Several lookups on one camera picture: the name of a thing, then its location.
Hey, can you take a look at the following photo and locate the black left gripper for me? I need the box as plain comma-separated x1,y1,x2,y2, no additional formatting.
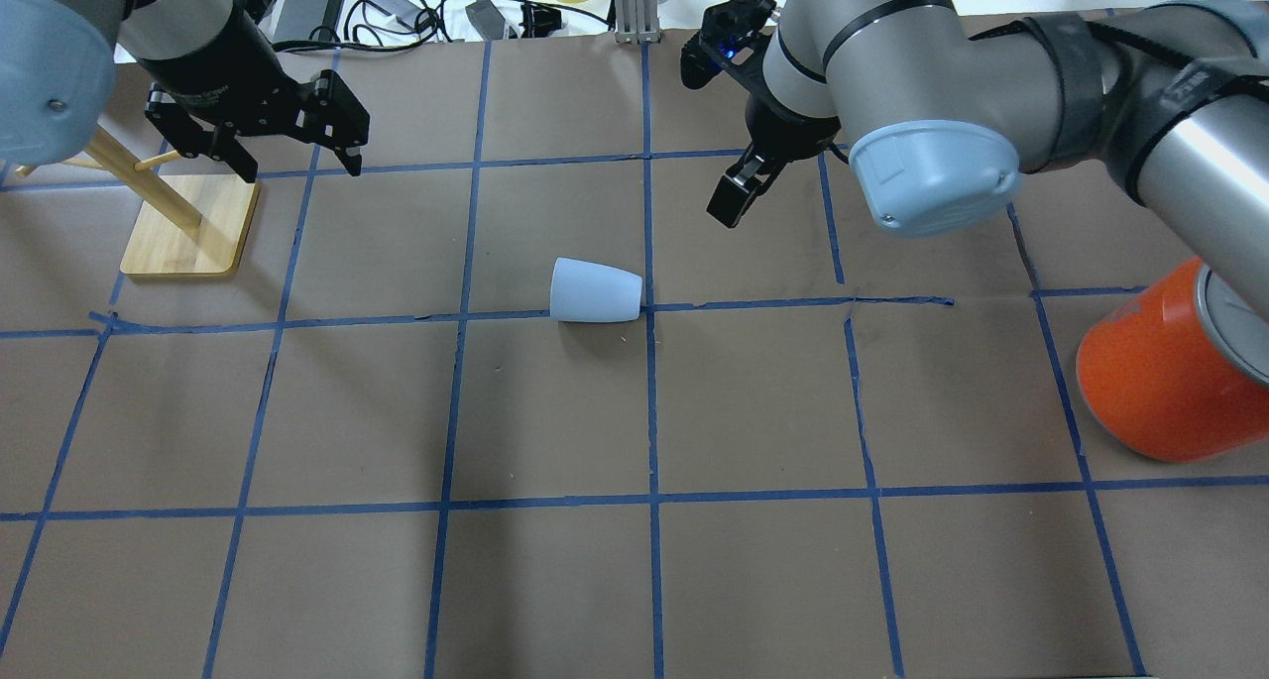
143,69,371,181

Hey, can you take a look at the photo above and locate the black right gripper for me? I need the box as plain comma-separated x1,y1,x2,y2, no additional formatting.
707,93,843,228

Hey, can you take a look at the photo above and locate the white plastic cup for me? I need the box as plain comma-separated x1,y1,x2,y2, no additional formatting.
548,258,643,322

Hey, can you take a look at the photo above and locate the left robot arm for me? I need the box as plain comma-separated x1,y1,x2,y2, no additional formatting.
1,0,371,181

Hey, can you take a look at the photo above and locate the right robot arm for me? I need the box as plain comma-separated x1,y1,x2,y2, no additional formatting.
680,0,1268,317

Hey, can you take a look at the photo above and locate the bamboo mug tree stand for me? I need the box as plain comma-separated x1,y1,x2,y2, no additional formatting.
60,124,260,279

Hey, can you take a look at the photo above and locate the black power adapter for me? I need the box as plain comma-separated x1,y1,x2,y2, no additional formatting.
272,0,345,43

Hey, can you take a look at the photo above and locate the small black adapter box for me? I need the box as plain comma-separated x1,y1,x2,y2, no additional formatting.
464,0,518,41

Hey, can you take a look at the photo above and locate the orange cylindrical can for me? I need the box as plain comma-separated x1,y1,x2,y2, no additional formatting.
1076,256,1268,463

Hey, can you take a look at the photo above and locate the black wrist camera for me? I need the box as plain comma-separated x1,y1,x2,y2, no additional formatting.
679,0,779,90

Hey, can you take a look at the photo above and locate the black cable bundle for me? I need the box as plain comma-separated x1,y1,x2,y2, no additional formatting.
343,0,610,55

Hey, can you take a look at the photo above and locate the aluminium profile post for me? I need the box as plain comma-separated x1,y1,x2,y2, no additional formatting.
612,0,661,44

